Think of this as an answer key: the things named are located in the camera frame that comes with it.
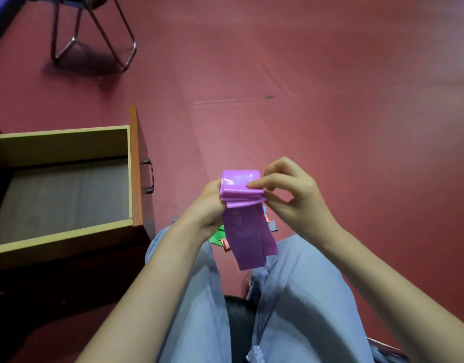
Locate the person's right hand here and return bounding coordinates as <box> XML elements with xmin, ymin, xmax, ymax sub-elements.
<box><xmin>247</xmin><ymin>156</ymin><xmax>342</xmax><ymax>248</ymax></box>

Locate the person's left hand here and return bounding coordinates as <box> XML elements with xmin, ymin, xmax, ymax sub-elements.
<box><xmin>183</xmin><ymin>179</ymin><xmax>227</xmax><ymax>238</ymax></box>

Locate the green resistance band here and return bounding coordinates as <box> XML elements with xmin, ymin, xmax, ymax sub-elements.
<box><xmin>209</xmin><ymin>225</ymin><xmax>227</xmax><ymax>247</ymax></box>

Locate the pink resistance band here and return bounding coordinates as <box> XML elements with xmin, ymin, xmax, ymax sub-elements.
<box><xmin>220</xmin><ymin>213</ymin><xmax>271</xmax><ymax>252</ymax></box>

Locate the purple resistance band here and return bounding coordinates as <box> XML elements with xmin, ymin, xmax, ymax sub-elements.
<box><xmin>219</xmin><ymin>169</ymin><xmax>280</xmax><ymax>272</ymax></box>

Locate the wooden drawer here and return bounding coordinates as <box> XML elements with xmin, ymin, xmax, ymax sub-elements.
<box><xmin>0</xmin><ymin>105</ymin><xmax>156</xmax><ymax>275</ymax></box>

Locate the person's left forearm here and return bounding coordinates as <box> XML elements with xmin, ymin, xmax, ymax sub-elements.
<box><xmin>75</xmin><ymin>219</ymin><xmax>214</xmax><ymax>363</ymax></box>

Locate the person's right forearm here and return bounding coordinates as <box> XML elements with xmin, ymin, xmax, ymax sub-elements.
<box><xmin>322</xmin><ymin>226</ymin><xmax>464</xmax><ymax>363</ymax></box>

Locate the person's right leg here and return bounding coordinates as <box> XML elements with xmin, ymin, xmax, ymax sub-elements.
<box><xmin>247</xmin><ymin>234</ymin><xmax>373</xmax><ymax>363</ymax></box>

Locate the person's leg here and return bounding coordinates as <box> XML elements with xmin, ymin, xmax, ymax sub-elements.
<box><xmin>145</xmin><ymin>217</ymin><xmax>233</xmax><ymax>363</ymax></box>
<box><xmin>247</xmin><ymin>234</ymin><xmax>373</xmax><ymax>363</ymax></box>

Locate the person's left leg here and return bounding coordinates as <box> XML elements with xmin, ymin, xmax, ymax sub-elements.
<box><xmin>145</xmin><ymin>217</ymin><xmax>233</xmax><ymax>363</ymax></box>

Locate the black seat cushion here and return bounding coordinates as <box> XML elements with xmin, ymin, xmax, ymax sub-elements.
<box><xmin>224</xmin><ymin>295</ymin><xmax>257</xmax><ymax>363</ymax></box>

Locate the black drawer handle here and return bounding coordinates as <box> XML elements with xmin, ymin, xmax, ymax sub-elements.
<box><xmin>142</xmin><ymin>158</ymin><xmax>155</xmax><ymax>195</ymax></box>

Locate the metal frame chair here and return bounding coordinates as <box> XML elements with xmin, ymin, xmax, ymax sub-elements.
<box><xmin>26</xmin><ymin>0</ymin><xmax>137</xmax><ymax>71</ymax></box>

